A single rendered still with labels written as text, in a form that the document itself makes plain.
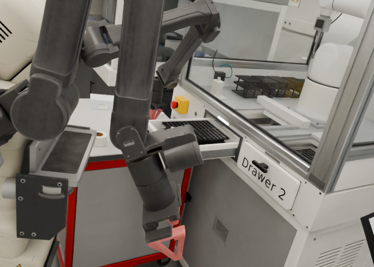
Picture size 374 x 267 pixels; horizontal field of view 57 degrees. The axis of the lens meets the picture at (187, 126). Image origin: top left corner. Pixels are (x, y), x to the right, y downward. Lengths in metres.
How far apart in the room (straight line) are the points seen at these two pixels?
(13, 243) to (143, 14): 0.61
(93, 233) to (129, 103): 1.20
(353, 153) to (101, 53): 0.76
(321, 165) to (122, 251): 1.08
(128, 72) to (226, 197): 1.09
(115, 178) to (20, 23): 0.97
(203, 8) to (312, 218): 0.72
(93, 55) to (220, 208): 0.92
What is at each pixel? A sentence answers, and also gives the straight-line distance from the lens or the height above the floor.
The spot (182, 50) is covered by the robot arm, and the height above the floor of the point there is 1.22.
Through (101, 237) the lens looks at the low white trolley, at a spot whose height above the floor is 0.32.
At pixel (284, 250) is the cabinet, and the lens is 1.32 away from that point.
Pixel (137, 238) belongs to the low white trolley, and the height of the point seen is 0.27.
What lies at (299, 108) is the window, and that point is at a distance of 1.18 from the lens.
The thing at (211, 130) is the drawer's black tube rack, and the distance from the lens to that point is 1.44.
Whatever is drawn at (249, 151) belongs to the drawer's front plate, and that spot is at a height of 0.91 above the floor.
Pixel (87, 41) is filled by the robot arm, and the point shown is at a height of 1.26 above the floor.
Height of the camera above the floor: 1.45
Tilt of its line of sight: 23 degrees down
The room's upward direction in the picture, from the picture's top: 11 degrees clockwise
